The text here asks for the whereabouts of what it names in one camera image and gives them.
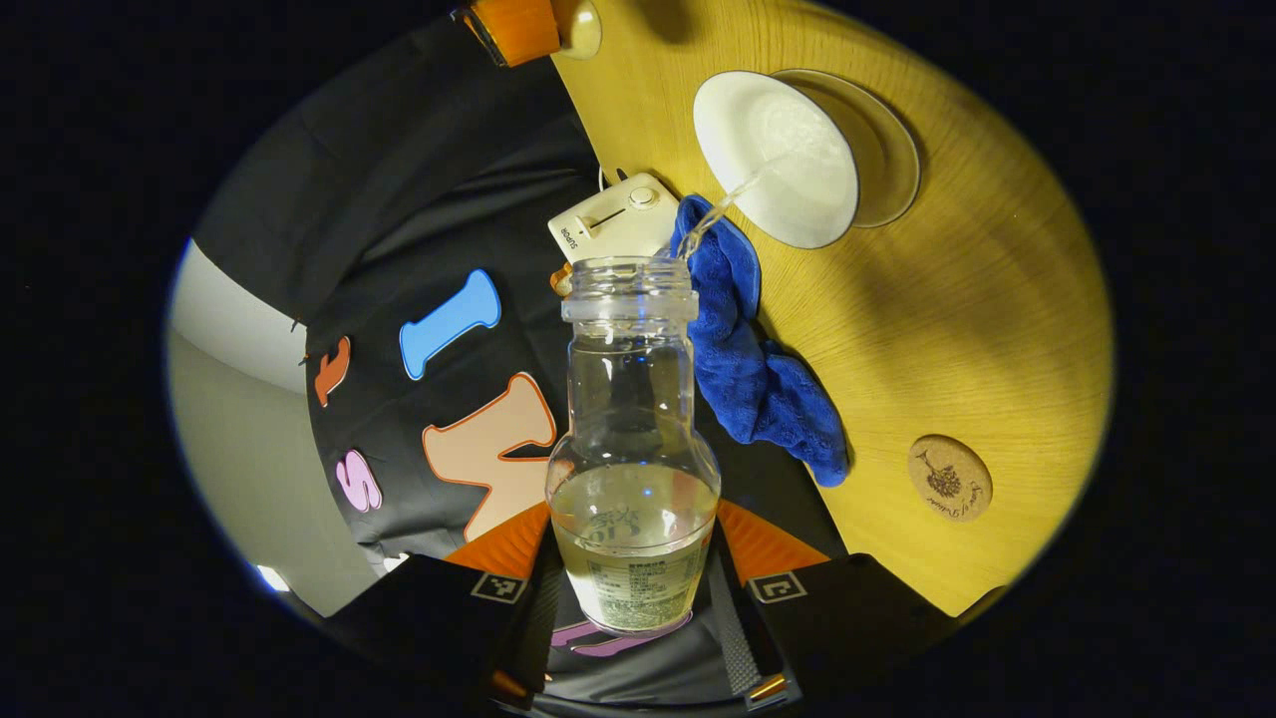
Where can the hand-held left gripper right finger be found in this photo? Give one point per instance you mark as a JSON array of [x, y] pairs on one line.
[[857, 618]]

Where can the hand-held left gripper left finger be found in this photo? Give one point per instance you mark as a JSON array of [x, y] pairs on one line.
[[429, 618]]

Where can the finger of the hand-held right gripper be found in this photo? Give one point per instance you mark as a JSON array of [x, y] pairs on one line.
[[513, 28]]

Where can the round wooden coaster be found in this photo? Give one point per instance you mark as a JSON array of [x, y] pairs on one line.
[[950, 479]]

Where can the clear water bottle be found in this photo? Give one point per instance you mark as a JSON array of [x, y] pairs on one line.
[[633, 479]]

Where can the white teacup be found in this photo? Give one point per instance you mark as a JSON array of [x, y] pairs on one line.
[[773, 150]]

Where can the black backdrop cloth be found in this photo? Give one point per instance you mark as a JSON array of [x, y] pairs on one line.
[[439, 179]]

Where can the white toaster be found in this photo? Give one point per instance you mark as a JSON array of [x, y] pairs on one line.
[[618, 219]]

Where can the blue towel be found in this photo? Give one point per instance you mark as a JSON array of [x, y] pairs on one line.
[[758, 389]]

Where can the bread slice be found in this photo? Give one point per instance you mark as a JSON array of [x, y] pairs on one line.
[[561, 281]]

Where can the white saucer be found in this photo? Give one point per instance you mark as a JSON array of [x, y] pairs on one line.
[[887, 150]]

